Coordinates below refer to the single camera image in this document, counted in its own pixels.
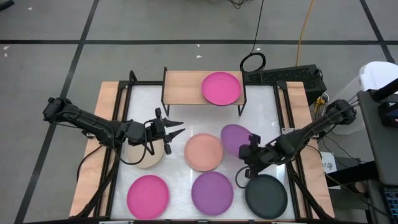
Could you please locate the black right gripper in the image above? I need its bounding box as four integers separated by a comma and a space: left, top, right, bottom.
239, 133, 282, 179

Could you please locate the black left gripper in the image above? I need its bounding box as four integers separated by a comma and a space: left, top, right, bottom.
143, 107, 187, 156

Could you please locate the purple plate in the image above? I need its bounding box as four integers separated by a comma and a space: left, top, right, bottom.
220, 124, 253, 158
191, 171, 234, 217

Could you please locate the beige plate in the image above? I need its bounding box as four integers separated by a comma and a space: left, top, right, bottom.
124, 136, 165, 170

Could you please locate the peach plate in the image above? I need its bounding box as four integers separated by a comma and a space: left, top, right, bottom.
183, 133, 224, 172

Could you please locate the dark green plate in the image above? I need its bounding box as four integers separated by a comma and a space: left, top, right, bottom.
244, 174, 289, 220

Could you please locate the pink plate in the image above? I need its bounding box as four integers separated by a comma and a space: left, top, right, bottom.
126, 174, 170, 220
201, 71, 243, 106

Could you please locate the white paper sheet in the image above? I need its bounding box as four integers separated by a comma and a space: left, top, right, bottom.
320, 151, 338, 173

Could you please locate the black desktop computer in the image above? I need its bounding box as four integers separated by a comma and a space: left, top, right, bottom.
244, 64, 328, 105

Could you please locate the grey side desk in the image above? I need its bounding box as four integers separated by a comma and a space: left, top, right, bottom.
356, 89, 398, 187

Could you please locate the laptop computer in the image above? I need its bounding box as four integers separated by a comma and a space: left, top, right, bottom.
382, 185, 398, 220

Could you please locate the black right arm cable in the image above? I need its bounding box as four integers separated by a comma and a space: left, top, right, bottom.
234, 166, 250, 190

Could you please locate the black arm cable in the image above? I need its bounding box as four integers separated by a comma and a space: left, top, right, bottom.
234, 166, 250, 190
113, 136, 156, 166

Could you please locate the wooden shelf with black frame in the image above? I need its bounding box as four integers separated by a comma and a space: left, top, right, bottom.
160, 67, 248, 118

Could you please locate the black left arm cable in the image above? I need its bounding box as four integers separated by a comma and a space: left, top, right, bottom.
113, 136, 156, 166

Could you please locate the black aluminium table frame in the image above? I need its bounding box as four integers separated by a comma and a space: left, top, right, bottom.
73, 70, 336, 224

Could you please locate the yellow cable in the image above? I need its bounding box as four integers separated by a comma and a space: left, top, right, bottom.
294, 0, 315, 67

